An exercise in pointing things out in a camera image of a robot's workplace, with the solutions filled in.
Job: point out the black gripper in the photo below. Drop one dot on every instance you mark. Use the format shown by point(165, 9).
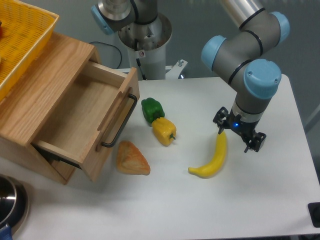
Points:
point(241, 123)

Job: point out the green bell pepper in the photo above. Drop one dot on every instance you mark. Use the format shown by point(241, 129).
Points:
point(152, 110)

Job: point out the open wooden drawer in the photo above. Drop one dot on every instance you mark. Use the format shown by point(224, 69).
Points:
point(90, 112)

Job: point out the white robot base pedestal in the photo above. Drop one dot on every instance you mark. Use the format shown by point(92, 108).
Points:
point(146, 47)

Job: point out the black drawer handle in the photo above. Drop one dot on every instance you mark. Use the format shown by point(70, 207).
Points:
point(122, 126)

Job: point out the yellow banana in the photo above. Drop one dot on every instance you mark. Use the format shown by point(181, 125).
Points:
point(216, 163)

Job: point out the wooden drawer cabinet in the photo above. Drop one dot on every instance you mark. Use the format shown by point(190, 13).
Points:
point(31, 101)

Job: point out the black object at table edge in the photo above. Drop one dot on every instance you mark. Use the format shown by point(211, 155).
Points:
point(314, 212)

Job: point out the toasted bread piece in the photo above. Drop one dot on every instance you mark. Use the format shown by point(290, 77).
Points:
point(130, 160)

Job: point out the white mounting bracket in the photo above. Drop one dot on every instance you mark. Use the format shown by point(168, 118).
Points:
point(173, 72)

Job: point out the black metal pot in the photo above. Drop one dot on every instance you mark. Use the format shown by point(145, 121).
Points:
point(14, 203)

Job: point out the yellow plastic basket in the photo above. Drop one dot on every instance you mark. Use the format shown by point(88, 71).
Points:
point(24, 32)

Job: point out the blue object at corner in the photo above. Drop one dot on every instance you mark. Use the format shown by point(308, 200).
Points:
point(6, 232)

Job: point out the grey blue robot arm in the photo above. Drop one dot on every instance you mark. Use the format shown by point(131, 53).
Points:
point(238, 61)

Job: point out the yellow bell pepper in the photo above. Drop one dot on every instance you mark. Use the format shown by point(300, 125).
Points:
point(164, 130)

